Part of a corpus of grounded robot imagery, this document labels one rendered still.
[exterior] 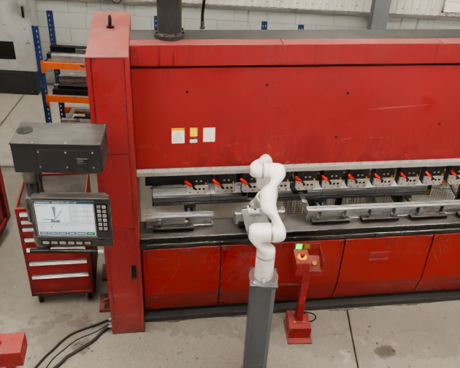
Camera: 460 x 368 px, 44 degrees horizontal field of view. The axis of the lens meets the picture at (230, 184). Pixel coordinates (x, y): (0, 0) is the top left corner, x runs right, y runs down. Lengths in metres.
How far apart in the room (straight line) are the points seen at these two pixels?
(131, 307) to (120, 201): 1.00
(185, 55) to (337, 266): 2.12
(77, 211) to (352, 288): 2.48
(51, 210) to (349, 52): 2.09
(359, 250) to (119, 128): 2.15
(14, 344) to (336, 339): 2.46
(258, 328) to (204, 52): 1.85
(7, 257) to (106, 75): 2.65
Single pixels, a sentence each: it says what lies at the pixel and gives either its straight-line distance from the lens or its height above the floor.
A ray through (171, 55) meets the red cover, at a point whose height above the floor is 2.23.
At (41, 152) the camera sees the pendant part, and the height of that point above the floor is 1.89.
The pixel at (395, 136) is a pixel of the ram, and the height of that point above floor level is 1.61.
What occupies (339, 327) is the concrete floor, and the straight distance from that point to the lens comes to 4.93.
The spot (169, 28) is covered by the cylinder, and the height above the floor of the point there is 2.38.
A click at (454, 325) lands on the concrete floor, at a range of 5.26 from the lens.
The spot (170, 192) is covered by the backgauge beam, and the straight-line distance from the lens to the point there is 4.51.
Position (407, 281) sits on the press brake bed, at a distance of 5.10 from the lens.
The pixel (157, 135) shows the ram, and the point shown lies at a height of 1.67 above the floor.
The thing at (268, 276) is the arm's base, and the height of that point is 1.06.
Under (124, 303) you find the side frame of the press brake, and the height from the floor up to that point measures 0.34.
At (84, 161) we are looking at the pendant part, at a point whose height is 1.84.
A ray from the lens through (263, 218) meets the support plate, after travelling 4.24.
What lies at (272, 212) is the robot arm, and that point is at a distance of 3.49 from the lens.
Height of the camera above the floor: 3.54
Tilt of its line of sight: 34 degrees down
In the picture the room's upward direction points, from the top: 3 degrees clockwise
